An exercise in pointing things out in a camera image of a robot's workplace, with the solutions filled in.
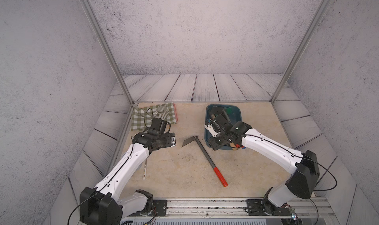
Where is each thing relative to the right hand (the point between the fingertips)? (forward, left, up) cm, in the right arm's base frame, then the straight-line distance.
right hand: (217, 135), depth 80 cm
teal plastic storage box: (+29, -15, -15) cm, 36 cm away
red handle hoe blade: (+5, +17, -15) cm, 23 cm away
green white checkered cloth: (+27, +52, -16) cm, 60 cm away
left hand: (-2, +25, -2) cm, 25 cm away
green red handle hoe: (+29, -12, -13) cm, 34 cm away
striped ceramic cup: (+26, +36, -10) cm, 45 cm away
